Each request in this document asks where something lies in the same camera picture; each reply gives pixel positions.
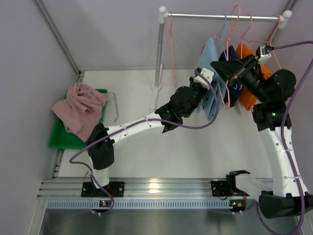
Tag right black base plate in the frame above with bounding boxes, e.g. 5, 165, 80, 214
210, 180, 250, 198

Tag pink trousers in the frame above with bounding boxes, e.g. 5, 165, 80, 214
52, 82, 117, 142

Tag aluminium mounting rail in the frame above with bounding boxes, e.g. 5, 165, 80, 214
36, 178, 304, 199

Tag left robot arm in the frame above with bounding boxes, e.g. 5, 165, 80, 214
87, 76, 212, 189

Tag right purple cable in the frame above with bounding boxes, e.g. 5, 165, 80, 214
256, 41, 313, 233

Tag empty pink wire hanger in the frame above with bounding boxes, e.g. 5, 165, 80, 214
246, 14, 282, 69

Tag pink hanger of orange trousers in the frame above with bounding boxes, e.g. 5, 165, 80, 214
234, 13, 253, 59

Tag bright orange trousers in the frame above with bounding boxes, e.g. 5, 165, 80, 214
235, 44, 271, 111

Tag light blue trousers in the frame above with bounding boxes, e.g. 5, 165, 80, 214
198, 37, 222, 121

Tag green plastic bin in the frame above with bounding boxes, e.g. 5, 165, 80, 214
48, 88, 109, 149

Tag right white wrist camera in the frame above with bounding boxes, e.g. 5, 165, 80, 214
256, 45, 273, 65

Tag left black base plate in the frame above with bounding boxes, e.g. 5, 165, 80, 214
81, 182, 125, 197

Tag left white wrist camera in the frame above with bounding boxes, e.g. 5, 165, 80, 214
193, 68, 215, 89

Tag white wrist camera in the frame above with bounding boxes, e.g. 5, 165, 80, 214
193, 68, 215, 89
256, 45, 273, 65

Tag pink wire hanger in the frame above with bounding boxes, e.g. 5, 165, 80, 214
246, 14, 282, 69
165, 16, 178, 87

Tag slotted grey cable duct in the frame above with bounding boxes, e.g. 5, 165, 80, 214
46, 199, 236, 210

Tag white metal clothes rack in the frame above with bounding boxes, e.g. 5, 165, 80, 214
149, 1, 296, 112

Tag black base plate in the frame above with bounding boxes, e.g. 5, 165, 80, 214
210, 180, 250, 198
81, 182, 125, 197

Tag pink hanger of blue trousers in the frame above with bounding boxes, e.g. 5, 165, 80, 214
213, 5, 242, 110

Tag navy blue trousers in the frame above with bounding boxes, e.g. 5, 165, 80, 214
224, 46, 242, 108

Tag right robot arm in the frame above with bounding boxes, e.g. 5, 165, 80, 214
210, 55, 313, 218

